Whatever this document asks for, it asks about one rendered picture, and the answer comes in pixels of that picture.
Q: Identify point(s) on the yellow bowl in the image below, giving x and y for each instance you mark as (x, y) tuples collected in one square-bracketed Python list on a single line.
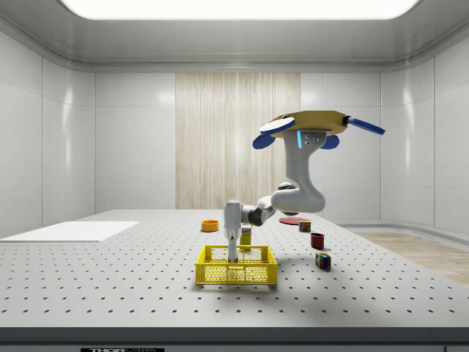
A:
[(210, 226)]

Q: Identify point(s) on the flat-sided can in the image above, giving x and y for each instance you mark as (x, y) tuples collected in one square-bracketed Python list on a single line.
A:
[(305, 226)]

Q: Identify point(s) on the puzzle cube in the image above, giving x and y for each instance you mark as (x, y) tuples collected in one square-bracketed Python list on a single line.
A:
[(322, 261)]

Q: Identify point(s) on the yellow basket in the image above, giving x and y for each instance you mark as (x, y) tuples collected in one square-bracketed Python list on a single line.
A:
[(234, 274)]

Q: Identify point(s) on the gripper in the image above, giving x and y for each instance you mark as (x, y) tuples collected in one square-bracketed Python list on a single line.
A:
[(232, 234)]

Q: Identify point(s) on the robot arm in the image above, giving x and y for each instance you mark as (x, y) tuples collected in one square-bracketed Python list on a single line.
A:
[(300, 199)]

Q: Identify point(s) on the red mug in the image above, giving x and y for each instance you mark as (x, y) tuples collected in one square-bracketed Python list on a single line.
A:
[(317, 241)]

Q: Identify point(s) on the white board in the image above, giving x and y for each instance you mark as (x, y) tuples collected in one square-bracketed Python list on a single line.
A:
[(69, 231)]

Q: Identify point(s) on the drone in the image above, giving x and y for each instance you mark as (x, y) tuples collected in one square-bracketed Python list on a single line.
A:
[(311, 119)]

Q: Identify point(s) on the small yellow white box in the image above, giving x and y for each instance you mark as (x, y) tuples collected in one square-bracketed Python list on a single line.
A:
[(246, 234)]

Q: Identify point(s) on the red plate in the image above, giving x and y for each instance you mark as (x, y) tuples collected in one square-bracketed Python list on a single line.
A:
[(287, 220)]

